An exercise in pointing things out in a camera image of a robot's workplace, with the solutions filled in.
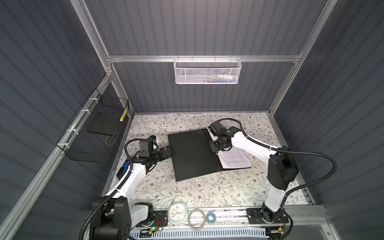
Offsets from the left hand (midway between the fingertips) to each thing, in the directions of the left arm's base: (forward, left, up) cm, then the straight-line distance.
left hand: (167, 151), depth 87 cm
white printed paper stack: (-3, -41, -6) cm, 42 cm away
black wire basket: (0, +34, +18) cm, 39 cm away
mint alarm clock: (-31, -6, -7) cm, 32 cm away
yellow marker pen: (+14, +22, +18) cm, 32 cm away
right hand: (+2, -29, -1) cm, 29 cm away
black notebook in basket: (+7, +28, +19) cm, 35 cm away
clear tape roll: (-33, -15, -12) cm, 38 cm away
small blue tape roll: (-33, -22, -12) cm, 42 cm away
